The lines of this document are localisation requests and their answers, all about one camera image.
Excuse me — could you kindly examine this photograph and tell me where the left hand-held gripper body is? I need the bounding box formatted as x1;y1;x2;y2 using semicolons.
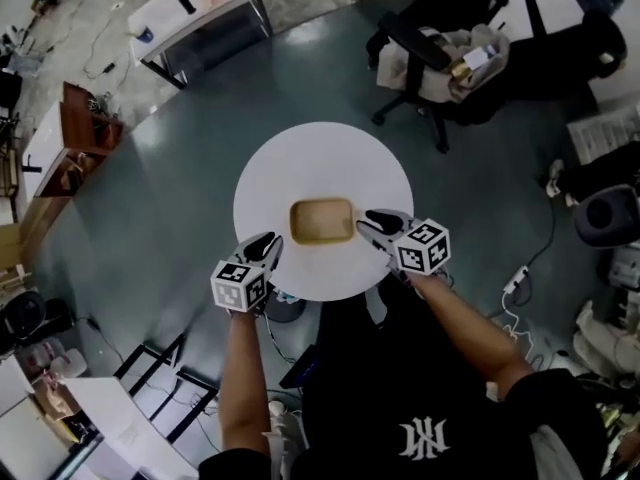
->
210;252;276;317

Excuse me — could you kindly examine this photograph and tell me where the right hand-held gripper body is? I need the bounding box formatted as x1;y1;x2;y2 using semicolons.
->
385;216;452;278

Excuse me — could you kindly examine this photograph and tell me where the black wire waste bin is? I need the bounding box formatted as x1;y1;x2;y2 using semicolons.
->
263;292;308;325

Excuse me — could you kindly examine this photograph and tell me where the person's right forearm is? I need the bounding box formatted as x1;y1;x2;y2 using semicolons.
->
414;273;534;404

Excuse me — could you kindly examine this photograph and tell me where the person's left forearm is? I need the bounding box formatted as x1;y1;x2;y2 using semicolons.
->
219;312;274;457

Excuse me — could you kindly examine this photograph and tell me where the round white table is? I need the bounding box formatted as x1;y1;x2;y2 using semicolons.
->
232;121;415;303

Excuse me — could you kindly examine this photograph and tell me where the white power strip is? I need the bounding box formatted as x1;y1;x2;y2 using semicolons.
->
502;265;530;294

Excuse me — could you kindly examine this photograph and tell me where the black blue device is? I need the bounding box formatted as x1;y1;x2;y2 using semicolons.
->
278;345;321;390

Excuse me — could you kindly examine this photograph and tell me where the person's black t-shirt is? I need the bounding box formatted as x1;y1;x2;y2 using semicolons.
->
198;280;629;480

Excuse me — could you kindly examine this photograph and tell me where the beige cloth bag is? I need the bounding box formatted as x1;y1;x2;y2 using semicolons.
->
375;22;512;105

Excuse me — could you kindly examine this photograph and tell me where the white desk with black legs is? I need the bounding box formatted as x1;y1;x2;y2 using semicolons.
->
63;332;221;480

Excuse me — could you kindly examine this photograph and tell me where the pack of clear bottles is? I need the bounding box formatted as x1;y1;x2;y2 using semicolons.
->
14;340;89;384

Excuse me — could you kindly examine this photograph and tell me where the black backpack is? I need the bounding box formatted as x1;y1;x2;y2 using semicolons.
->
0;290;76;354

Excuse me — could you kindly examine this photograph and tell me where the white drawer cabinet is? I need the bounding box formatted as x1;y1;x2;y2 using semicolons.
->
567;107;640;164

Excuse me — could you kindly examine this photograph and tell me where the wooden desk with white top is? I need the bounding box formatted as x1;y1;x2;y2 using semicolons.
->
19;81;125;200

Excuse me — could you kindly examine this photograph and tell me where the small brown cardboard box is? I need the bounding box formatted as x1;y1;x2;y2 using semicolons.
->
29;377;81;434

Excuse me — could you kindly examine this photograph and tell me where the black office chair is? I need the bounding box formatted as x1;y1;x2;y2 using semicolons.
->
365;0;629;155

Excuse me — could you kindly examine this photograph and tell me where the white table with shelf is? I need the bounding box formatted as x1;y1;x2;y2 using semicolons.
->
127;0;275;92

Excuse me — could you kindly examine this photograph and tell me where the white cable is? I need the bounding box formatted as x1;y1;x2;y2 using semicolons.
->
501;291;547;370

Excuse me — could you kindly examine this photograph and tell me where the black cable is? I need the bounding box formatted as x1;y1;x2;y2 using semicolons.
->
487;195;557;319

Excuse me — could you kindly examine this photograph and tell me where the grey backpack strap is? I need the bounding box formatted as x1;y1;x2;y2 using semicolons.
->
529;425;601;480
260;400;307;480

